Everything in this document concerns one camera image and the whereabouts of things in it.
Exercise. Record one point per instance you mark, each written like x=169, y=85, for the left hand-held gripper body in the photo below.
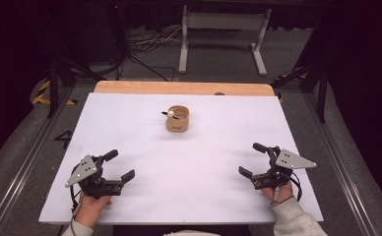
x=97, y=187

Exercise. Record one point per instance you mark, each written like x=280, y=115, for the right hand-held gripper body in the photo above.
x=274, y=179

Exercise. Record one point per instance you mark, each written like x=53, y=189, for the black pen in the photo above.
x=164, y=113

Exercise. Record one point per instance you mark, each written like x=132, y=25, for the round wooden pen holder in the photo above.
x=178, y=125

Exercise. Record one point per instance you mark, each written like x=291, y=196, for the person's right hand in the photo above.
x=282, y=193

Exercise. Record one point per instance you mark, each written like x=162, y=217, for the person's left hand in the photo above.
x=89, y=211

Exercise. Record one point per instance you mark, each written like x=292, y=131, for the black floor tape marks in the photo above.
x=65, y=137

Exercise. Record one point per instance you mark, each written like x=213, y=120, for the white board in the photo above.
x=179, y=164

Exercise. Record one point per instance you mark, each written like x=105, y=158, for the small white figurine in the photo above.
x=171, y=114

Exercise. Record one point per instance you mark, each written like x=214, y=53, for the yellow black floor tape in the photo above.
x=292, y=76
x=43, y=88

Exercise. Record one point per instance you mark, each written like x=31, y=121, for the person's torso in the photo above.
x=192, y=233

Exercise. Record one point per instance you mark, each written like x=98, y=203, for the black metal stand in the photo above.
x=322, y=91

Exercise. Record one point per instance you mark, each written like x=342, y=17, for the wooden table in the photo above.
x=179, y=88

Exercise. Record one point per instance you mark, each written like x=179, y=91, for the white metal stand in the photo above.
x=223, y=21

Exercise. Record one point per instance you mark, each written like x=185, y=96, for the aluminium floor rail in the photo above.
x=340, y=164
x=25, y=170

